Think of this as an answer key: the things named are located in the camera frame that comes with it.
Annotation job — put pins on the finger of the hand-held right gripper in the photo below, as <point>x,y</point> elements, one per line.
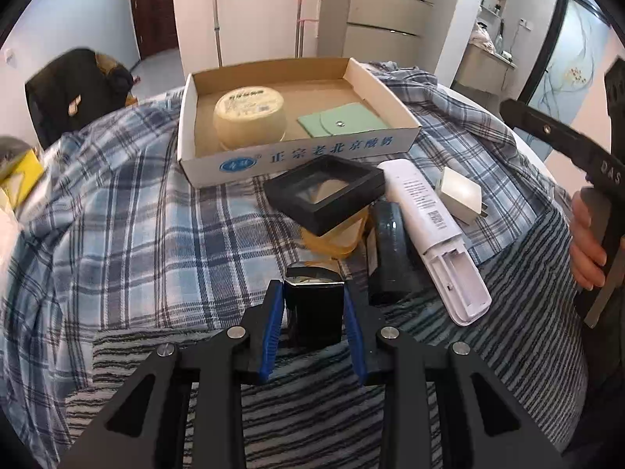
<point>542,127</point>

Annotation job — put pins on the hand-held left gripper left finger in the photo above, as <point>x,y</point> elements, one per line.
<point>273,332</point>

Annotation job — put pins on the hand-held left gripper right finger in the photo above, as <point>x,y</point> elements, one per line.
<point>354,337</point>

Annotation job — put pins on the small black box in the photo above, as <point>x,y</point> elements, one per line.
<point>312,312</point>

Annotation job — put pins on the long dark rectangular block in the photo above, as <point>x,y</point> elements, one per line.
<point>390,254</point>

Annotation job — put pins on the white plug adapter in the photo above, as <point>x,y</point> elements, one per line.
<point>459,195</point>

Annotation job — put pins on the black frame display box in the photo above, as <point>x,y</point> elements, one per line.
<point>293,195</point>

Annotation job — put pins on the white remote control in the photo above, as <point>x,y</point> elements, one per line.
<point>429,215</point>

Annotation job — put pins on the white cardboard tray box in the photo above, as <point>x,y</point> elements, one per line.
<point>293,156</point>

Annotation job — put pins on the person's right hand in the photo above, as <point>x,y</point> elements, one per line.
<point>586,249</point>

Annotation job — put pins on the black framed glass door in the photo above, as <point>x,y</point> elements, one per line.
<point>561,53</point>

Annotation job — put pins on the white counter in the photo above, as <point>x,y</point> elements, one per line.
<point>481,68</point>

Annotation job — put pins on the crumpled cloth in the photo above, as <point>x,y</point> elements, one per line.
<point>482,36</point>

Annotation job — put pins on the grey striped cloth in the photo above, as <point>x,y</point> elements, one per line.
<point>512,327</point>

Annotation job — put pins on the blue plaid blanket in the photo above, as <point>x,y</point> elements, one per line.
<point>146,234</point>

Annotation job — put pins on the green snap pouch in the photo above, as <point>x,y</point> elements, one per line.
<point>337,119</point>

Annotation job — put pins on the round cream tub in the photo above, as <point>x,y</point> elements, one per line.
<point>249,117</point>

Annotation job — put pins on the white pole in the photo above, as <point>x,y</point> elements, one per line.
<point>318,24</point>

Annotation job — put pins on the yellow box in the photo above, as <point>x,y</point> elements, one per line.
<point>22,180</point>

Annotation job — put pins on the black jacket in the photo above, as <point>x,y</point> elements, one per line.
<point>68,93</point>

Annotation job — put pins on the brown wooden door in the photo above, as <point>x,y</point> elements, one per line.
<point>154,5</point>

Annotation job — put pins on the grey wall pipe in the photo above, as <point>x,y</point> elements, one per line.
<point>216,10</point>

